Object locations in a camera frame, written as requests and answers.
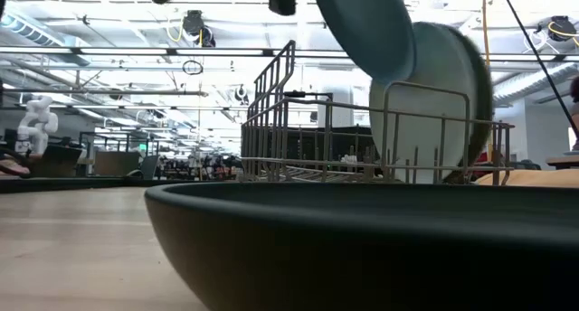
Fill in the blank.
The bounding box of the large light blue plate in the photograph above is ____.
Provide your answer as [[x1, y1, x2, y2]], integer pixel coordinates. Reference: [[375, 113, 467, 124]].
[[368, 21, 479, 185]]

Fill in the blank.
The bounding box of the grey wire dish rack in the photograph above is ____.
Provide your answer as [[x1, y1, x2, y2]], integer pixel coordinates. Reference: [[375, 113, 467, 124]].
[[239, 39, 517, 186]]

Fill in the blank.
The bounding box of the small black plate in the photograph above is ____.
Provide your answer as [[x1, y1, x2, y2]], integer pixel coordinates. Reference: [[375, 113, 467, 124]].
[[143, 181, 579, 311]]

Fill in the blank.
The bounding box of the black cabinet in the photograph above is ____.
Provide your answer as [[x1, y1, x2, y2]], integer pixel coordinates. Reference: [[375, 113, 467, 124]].
[[241, 124, 379, 176]]

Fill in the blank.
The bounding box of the brown board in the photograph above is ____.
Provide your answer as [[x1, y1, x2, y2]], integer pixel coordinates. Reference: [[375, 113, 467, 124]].
[[93, 150, 141, 177]]

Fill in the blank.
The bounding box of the thin black pole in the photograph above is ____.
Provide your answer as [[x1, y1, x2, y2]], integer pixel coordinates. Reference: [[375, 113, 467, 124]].
[[497, 0, 579, 139]]

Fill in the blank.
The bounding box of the black laptop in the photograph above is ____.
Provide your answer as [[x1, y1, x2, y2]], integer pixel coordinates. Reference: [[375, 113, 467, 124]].
[[29, 143, 85, 179]]

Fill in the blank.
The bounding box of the person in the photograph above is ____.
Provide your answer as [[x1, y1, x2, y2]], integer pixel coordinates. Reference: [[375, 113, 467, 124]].
[[0, 146, 33, 179]]

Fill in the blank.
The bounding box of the wooden side table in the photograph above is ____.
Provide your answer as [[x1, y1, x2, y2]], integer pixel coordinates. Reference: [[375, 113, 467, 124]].
[[545, 155, 579, 170]]

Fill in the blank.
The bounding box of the black ceiling cable reel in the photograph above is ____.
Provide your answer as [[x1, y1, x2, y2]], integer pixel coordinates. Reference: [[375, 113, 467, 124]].
[[183, 10, 216, 48], [537, 14, 579, 43]]

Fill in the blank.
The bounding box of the yellow hanging cord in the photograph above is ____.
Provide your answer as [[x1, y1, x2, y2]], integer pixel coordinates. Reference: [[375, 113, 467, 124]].
[[480, 0, 493, 68]]

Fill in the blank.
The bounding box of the black metal table frame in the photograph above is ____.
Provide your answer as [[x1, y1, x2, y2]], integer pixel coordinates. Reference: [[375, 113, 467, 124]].
[[0, 174, 243, 194]]

